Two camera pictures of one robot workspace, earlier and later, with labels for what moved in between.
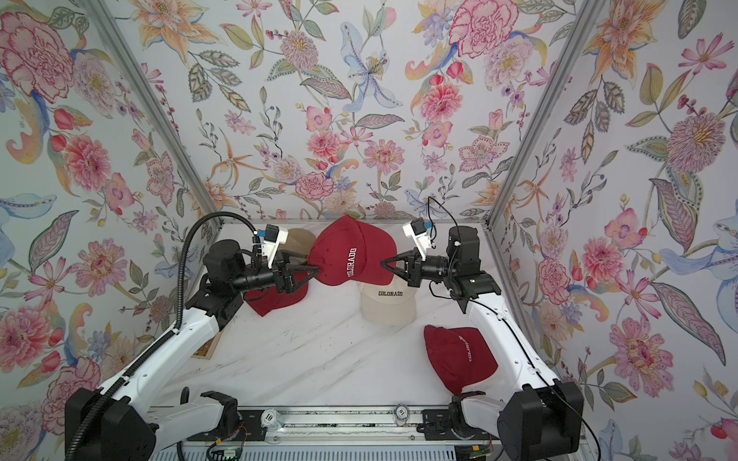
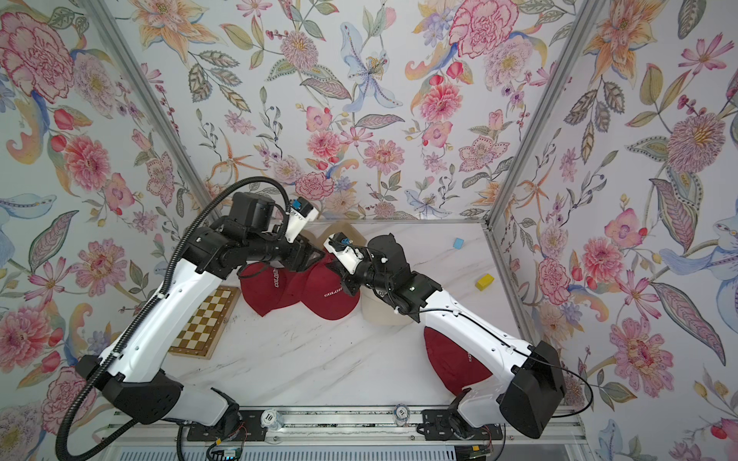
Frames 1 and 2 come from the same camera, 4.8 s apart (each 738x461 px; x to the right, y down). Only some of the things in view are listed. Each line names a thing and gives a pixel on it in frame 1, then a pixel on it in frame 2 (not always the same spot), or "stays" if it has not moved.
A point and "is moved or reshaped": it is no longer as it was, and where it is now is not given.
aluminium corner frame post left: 155,101 stays
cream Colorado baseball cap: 388,304 stays
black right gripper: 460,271 → 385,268
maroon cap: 460,355 stays
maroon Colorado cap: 351,250 is moved or reshaped
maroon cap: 269,298 stays
